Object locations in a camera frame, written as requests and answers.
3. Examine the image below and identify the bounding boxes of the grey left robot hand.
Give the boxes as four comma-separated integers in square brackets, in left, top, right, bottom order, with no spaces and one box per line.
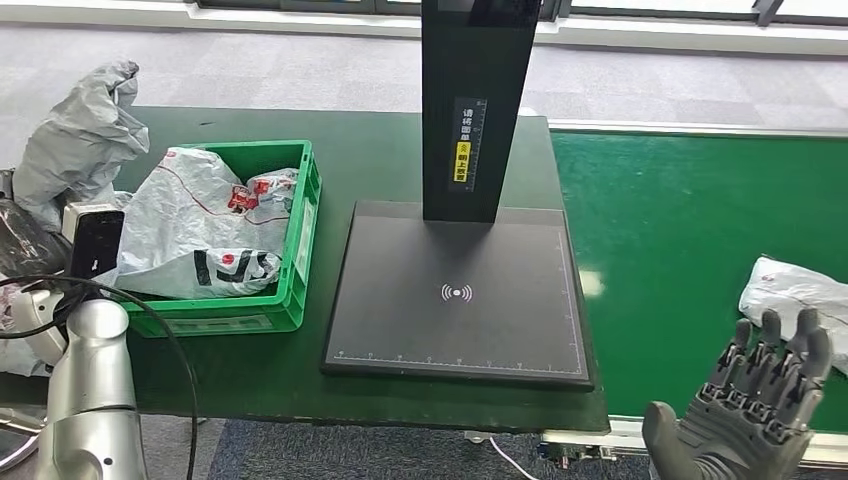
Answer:
[0,168,71,280]

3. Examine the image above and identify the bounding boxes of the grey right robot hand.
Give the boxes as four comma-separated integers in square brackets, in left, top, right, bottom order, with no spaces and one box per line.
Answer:
[641,307,834,480]

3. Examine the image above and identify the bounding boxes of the grey-white parcel bag red print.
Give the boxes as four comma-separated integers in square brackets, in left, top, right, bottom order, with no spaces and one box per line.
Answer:
[11,60,151,233]

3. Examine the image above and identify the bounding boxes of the long white parcel bag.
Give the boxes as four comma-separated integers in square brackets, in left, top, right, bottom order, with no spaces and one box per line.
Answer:
[738,256,848,378]

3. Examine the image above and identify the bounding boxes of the white bag black-red print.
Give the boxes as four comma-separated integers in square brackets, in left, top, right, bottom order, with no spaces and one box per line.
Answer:
[99,146,301,301]

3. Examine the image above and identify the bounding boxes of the white parcel bag red print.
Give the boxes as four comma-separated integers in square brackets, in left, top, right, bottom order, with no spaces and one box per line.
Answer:
[0,284,54,379]

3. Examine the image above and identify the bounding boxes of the green conveyor belt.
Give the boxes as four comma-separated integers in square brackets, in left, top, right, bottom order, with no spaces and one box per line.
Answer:
[551,130,848,435]

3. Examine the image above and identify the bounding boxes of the black inbound scanner machine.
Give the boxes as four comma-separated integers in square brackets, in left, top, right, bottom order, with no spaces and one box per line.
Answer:
[321,0,596,392]

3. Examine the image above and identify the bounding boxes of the shiny metal chair base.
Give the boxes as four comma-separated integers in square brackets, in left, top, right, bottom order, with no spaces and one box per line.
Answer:
[0,407,51,472]

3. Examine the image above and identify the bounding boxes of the white window ledge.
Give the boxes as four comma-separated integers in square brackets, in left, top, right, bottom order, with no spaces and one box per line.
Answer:
[0,0,848,56]

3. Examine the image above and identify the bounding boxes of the green plastic crate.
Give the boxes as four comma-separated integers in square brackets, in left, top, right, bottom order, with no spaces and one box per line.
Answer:
[109,139,323,339]

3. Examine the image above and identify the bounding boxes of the white crate label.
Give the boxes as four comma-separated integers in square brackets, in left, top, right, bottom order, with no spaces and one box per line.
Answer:
[292,198,317,283]

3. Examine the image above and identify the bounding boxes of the dark green table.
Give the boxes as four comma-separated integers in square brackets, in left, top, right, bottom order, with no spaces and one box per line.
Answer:
[0,105,611,433]

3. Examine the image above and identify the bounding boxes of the black yellow scanner label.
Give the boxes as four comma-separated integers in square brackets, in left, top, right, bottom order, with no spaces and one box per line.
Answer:
[448,97,489,194]

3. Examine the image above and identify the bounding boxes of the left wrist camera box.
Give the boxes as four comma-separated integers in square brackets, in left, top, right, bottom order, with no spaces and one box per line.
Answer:
[61,201,126,281]

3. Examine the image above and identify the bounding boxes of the aluminium conveyor frame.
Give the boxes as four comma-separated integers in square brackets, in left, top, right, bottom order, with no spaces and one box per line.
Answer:
[539,117,848,468]

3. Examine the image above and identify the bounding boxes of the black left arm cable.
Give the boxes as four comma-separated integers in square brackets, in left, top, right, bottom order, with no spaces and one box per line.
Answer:
[0,274,200,480]

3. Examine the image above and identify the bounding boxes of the white power cable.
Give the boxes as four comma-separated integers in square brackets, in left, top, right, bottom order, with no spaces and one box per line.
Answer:
[463,431,539,480]

